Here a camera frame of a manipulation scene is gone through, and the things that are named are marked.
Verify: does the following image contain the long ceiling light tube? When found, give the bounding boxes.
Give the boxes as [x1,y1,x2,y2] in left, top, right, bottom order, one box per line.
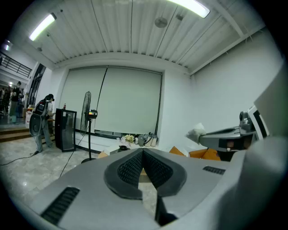
[28,12,57,42]
[166,0,211,18]

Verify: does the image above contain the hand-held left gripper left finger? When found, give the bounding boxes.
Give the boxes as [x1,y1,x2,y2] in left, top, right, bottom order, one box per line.
[29,147,156,228]

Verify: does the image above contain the beige tote bag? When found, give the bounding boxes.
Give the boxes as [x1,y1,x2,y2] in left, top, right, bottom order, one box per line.
[144,134,158,148]

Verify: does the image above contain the wooden steps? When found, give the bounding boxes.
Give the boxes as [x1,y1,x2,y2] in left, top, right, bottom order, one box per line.
[0,128,56,143]

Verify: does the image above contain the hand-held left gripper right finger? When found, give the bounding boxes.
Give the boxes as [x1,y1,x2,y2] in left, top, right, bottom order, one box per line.
[143,147,230,219]

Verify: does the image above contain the black glass-door cabinet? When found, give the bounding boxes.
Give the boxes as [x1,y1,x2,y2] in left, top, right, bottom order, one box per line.
[54,108,77,153]

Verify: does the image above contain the flower bouquet in vase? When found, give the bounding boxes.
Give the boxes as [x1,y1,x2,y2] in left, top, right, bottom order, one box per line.
[121,134,136,146]

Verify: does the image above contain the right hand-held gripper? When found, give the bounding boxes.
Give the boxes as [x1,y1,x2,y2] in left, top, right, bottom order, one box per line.
[199,105,270,152]

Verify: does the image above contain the round ceiling fixture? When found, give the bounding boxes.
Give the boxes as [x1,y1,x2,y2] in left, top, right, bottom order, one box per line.
[154,17,168,28]

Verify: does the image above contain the black railing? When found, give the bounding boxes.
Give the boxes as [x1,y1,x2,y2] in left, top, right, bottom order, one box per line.
[0,52,32,78]

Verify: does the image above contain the orange cushion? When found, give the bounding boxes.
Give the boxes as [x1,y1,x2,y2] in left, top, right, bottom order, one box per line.
[189,148,221,161]

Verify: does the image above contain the white flat box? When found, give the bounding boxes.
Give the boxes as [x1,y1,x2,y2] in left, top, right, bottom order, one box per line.
[104,146,126,157]

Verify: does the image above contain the orange sofa seat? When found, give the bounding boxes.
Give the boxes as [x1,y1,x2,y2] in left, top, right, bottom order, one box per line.
[169,146,187,156]

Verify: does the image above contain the thin black floor cable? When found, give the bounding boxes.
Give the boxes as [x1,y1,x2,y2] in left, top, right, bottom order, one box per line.
[0,150,39,166]

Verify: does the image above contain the black fan power cable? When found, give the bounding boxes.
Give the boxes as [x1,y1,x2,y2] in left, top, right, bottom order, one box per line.
[58,132,87,178]

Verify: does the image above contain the white roller blind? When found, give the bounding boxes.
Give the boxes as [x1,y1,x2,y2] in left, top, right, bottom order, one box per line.
[94,66,162,135]

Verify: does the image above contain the black pedestal fan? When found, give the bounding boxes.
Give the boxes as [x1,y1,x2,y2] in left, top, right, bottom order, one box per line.
[80,91,99,164]

